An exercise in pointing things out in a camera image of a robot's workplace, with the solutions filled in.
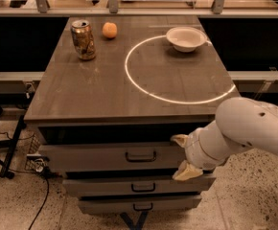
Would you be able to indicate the wire mesh basket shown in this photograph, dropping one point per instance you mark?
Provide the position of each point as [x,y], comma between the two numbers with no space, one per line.
[35,162]

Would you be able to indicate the grey drawer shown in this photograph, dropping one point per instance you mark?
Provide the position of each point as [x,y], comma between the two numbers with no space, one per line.
[130,186]
[112,157]
[120,204]

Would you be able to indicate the grey middle drawer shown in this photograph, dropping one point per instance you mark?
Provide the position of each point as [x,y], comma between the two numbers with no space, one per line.
[130,186]

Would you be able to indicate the grey top drawer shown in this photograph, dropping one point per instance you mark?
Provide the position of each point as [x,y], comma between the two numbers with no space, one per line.
[112,157]

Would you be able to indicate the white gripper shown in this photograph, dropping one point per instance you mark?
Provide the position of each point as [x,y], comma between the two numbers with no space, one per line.
[193,149]

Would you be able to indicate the white bowl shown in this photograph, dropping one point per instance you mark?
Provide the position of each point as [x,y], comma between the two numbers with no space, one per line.
[186,39]

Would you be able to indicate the gold soda can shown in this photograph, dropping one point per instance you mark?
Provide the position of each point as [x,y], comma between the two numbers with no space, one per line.
[83,40]

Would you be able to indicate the grey drawer cabinet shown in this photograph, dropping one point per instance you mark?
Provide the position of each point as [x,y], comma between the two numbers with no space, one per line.
[137,89]

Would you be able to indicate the grey bottom drawer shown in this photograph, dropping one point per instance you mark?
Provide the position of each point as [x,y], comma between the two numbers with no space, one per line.
[120,204]

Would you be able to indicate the metal railing frame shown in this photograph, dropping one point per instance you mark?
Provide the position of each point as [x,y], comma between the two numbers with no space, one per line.
[204,8]

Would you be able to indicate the black stand leg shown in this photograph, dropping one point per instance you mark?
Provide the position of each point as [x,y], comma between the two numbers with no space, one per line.
[5,171]

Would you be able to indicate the orange fruit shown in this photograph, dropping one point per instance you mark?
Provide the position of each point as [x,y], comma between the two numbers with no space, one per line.
[110,30]

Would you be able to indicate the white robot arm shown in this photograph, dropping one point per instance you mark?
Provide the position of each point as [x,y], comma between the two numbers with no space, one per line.
[240,124]

